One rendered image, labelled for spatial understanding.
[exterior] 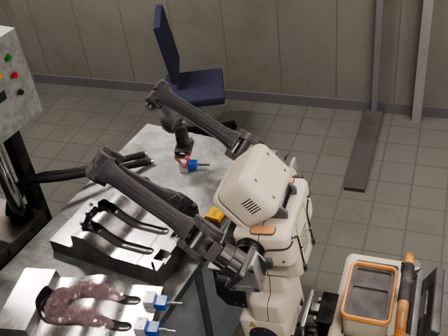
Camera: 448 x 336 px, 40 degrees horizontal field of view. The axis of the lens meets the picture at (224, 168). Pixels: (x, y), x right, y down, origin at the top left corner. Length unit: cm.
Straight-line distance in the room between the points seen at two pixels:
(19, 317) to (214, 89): 227
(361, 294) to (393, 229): 155
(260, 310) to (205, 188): 75
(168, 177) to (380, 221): 140
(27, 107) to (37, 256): 66
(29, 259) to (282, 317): 103
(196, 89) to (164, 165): 132
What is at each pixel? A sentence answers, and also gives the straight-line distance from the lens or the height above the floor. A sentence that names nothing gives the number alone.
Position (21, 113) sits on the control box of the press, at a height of 113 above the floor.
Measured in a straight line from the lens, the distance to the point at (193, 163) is 266.
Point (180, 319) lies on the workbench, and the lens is 240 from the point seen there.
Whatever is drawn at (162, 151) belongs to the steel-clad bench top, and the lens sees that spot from 285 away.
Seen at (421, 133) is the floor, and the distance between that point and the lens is 427.
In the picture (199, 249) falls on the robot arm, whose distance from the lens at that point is 169.
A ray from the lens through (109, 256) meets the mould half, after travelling 227.
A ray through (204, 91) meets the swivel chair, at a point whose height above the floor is 43.
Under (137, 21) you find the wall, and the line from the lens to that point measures 467.
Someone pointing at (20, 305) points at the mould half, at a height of 91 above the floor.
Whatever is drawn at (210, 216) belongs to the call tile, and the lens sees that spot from 240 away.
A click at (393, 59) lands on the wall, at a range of 425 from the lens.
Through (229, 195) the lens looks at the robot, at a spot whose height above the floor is 134.
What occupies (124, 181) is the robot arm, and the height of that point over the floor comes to 140.
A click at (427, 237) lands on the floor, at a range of 352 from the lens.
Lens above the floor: 244
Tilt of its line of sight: 38 degrees down
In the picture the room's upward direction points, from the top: 8 degrees counter-clockwise
